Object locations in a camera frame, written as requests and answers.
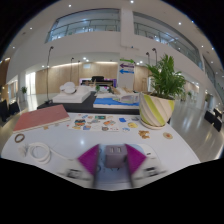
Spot white plant saucer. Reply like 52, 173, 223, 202
139, 118, 168, 131

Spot white sculptural model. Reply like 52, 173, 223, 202
113, 87, 141, 104

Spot white pillar sign with arrows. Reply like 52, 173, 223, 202
119, 58, 136, 89

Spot white sculptural sofa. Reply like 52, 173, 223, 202
52, 81, 93, 104

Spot white coiled cable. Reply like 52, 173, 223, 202
18, 142, 79, 165

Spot flat red board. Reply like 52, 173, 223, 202
13, 104, 71, 134

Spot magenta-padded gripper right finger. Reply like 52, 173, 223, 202
124, 143, 168, 189

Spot colourful sticker sheet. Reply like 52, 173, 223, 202
67, 114, 141, 133

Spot brown tape ring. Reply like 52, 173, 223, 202
14, 133, 26, 144

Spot orange figure sticker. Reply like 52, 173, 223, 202
138, 129, 151, 140

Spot potted palm in striped pot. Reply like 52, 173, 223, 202
139, 53, 187, 129

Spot blue display platform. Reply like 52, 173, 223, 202
93, 93, 141, 110

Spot grey charger block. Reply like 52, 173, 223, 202
105, 143, 128, 169

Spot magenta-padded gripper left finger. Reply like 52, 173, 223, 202
56, 143, 101, 190

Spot ceiling spot lights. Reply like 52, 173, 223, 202
3, 0, 218, 68

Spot round orange sticker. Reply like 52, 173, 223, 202
162, 131, 174, 140

